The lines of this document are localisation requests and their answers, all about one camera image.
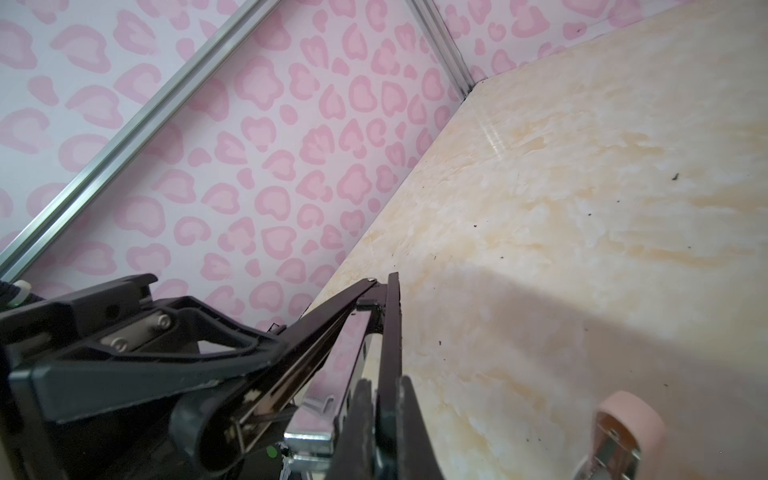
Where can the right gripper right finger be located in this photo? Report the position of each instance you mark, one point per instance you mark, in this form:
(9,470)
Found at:
(416,458)

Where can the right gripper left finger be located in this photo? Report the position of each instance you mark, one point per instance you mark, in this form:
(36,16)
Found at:
(354,453)

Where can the pink mini stapler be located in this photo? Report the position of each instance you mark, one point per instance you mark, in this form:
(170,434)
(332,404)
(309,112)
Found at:
(627,440)

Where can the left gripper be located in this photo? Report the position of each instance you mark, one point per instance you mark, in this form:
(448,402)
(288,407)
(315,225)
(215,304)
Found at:
(109,383)

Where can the diagonal aluminium frame bar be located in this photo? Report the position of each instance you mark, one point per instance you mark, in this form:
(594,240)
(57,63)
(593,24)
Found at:
(27,247)

